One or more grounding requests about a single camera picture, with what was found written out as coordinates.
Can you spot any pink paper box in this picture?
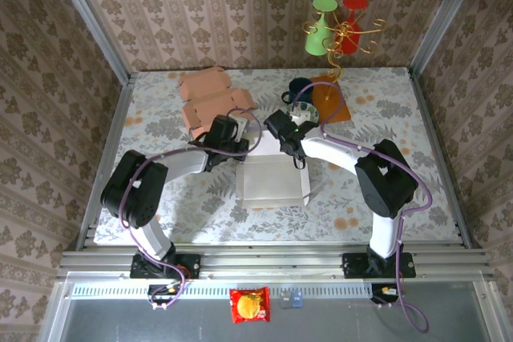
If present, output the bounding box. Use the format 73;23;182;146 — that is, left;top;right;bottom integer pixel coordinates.
177;66;260;141

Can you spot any green leaf print bowl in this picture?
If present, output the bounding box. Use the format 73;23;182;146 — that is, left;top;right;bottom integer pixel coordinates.
285;101;321;126

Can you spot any dark blue ceramic mug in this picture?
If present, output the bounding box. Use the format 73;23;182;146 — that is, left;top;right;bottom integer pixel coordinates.
280;77;314;106

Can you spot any floral print table cover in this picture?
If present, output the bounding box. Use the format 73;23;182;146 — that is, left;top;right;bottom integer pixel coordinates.
94;67;462;243

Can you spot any green plastic goblet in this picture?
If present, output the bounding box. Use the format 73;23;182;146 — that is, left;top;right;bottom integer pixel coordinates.
305;0;338;56

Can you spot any red plastic goblet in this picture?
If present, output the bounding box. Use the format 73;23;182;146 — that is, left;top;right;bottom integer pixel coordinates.
338;0;369;56

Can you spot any black power connector block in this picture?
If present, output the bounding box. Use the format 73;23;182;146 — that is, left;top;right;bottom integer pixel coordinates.
147;284;181;311
370;284;402;311

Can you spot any red snack packet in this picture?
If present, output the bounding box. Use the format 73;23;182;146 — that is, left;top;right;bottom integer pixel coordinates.
228;286;271;324

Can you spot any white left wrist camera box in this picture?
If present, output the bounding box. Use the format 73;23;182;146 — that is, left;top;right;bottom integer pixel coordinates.
234;115;252;142

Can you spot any gold wire stand wooden base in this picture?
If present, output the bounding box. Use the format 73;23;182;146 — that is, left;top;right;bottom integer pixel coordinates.
302;17;389;123

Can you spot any aluminium profile frame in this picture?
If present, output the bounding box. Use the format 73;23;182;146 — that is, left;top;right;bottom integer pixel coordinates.
39;0;513;342

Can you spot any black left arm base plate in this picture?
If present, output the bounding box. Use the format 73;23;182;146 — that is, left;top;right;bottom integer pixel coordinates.
130;251;201;280

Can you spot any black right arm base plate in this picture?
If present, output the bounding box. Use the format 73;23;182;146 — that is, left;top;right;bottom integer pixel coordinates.
341;252;417;279

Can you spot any perforated metal cable duct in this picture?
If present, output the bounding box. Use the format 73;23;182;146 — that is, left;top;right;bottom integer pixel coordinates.
70;282;372;299

